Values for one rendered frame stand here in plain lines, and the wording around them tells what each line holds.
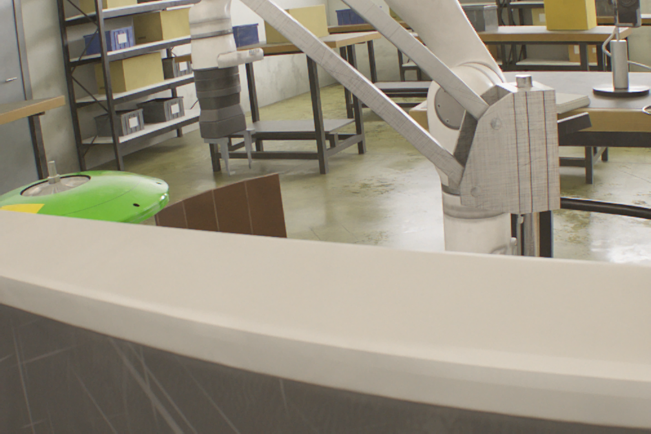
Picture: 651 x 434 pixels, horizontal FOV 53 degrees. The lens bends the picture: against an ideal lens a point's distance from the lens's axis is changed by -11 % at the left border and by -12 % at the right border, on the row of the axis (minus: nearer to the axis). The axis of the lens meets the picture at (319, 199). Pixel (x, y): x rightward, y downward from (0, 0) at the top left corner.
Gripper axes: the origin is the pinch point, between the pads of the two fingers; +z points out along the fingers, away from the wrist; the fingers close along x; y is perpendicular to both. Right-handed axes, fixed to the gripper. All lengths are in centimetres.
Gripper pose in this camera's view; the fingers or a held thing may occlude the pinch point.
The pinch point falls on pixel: (239, 172)
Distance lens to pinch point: 119.7
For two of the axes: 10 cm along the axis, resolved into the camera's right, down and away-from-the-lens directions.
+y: -7.8, -0.8, 6.2
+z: 1.1, 9.6, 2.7
